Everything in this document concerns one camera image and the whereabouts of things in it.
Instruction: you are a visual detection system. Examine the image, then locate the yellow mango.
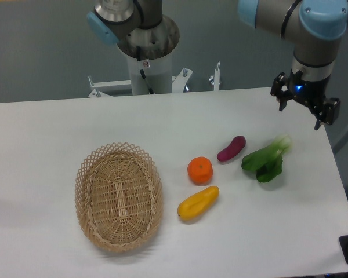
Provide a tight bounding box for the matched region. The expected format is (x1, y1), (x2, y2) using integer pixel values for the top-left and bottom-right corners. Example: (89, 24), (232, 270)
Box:
(177, 186), (220, 221)

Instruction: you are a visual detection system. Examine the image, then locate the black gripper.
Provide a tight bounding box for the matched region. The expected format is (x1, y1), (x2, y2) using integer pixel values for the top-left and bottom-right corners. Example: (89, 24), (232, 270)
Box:
(270, 71), (341, 130)

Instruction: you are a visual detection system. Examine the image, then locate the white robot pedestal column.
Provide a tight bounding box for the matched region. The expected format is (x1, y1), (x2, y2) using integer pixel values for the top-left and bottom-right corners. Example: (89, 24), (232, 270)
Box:
(126, 55), (172, 95)

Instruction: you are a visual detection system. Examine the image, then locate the orange tangerine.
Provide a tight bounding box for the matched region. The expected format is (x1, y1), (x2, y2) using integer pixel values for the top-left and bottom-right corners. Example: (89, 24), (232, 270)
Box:
(187, 156), (213, 185)

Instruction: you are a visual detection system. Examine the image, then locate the white metal base frame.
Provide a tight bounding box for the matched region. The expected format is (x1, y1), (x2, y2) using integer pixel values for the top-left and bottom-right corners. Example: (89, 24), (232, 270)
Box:
(88, 61), (223, 98)

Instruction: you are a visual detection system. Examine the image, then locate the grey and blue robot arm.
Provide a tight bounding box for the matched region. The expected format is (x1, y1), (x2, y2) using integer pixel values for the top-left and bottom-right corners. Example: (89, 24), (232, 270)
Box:
(86, 1), (348, 128)

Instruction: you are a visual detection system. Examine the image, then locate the black cable on pedestal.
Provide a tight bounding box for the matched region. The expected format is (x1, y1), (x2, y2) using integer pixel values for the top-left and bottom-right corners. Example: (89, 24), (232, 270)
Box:
(136, 46), (155, 95)

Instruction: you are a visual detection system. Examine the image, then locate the woven wicker basket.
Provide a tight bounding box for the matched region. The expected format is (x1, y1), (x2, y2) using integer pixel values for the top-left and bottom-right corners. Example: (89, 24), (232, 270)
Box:
(75, 142), (164, 253)

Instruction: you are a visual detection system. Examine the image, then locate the purple sweet potato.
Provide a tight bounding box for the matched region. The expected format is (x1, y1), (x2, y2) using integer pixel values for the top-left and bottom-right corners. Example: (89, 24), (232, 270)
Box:
(217, 136), (247, 162)

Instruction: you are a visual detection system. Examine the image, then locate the green bok choy vegetable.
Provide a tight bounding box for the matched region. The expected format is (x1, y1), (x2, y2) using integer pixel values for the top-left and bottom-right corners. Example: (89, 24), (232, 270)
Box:
(241, 134), (292, 183)

